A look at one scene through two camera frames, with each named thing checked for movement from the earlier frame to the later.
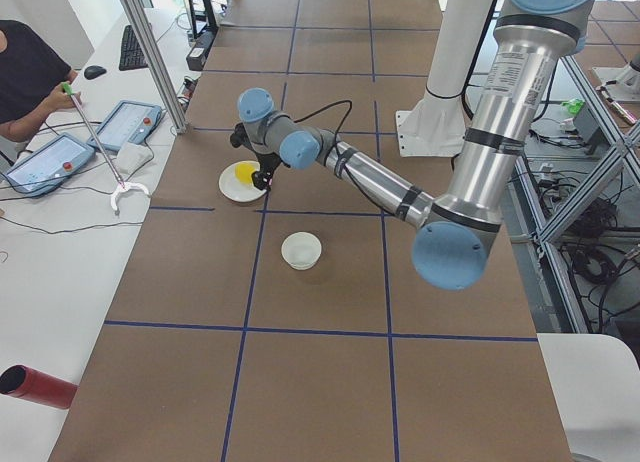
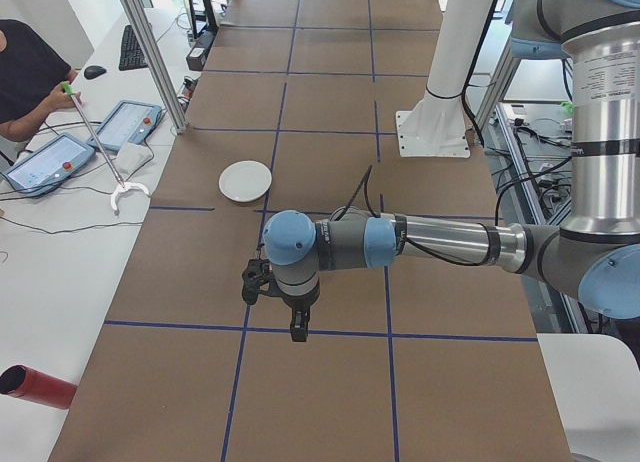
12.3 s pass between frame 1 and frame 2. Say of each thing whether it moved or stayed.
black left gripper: moved
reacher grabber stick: stayed
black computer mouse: stayed
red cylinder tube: stayed
